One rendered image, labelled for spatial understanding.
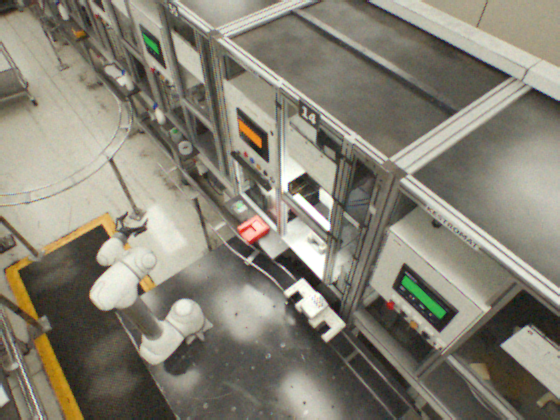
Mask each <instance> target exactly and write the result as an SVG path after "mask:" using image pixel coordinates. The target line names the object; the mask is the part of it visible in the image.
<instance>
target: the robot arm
mask: <svg viewBox="0 0 560 420"><path fill-rule="evenodd" d="M127 215H128V211H127V212H126V213H125V214H124V215H122V216H120V217H116V226H115V231H117V230H119V231H118V232H117V233H115V234H114V235H112V237H111V238H110V240H109V241H107V242H106V243H105V244H104V245H103V246H102V248H101V249H100V250H99V251H98V256H97V260H98V263H99V264H100V265H104V266H111V265H112V267H110V268H109V269H108V270H107V271H106V272H105V273H104V274H103V275H102V276H101V277H100V278H99V280H97V281H96V282H95V284H94V285H93V287H92V290H91V292H90V298H91V300H92V301H93V303H94V304H95V305H96V306H97V307H98V308H99V309H100V310H106V311H108V310H111V309H113V308H117V309H120V310H121V311H122V312H123V313H124V314H125V315H126V316H127V317H128V319H129V320H130V321H131V322H132V323H133V324H134V325H135V326H136V327H137V328H138V329H139V331H140V332H141V333H142V341H143V343H142V344H141V347H140V355H141V356H143V357H144V358H145V360H146V361H148V362H149V363H150V364H159V363H160V362H162V361H164V360H165V359H166V358H168V357H169V356H170V355H171V354H172V353H173V352H174V351H175V349H176V348H177V347H178V346H179V345H180V344H181V342H182V341H183V339H185V342H186V344H191V342H192V341H193V340H194V339H196V337H199V338H200V340H201V341H204V340H205V338H204V337H203V332H205V331H206V330H210V329H211V328H212V324H211V323H209V322H208V320H207V319H206V317H205V316H204V315H203V314H202V310H201V308H200V307H199V306H198V304H197V303H195V302H194V301H193V300H192V299H179V300H178V301H177V302H176V303H175V304H174V305H173V306H172V309H171V312H170V313H169V314H168V315H167V317H166V319H165V321H158V320H157V318H156V317H155V315H154V314H153V313H152V312H151V311H150V310H149V307H148V306H147V305H146V304H145V303H144V302H143V301H142V298H141V297H140V296H139V295H138V291H137V284H138V283H139V282H141V280H142V279H143V278H144V277H145V276H146V275H147V274H148V273H149V272H150V271H152V270H153V269H154V268H155V266H156V263H157V259H156V256H155V253H154V252H153V251H152V250H150V249H148V248H147V247H143V246H138V247H133V248H132V249H129V250H127V251H125V250H124V246H125V245H126V243H127V240H128V238H129V237H130V235H134V237H136V236H137V235H140V234H141V233H143V232H145V231H147V222H148V218H147V220H145V222H144V223H143V224H142V226H140V227H132V228H131V227H127V226H126V227H125V225H124V223H123V220H125V219H126V216H127ZM119 222H120V224H121V227H120V228H119V227H118V226H119Z"/></svg>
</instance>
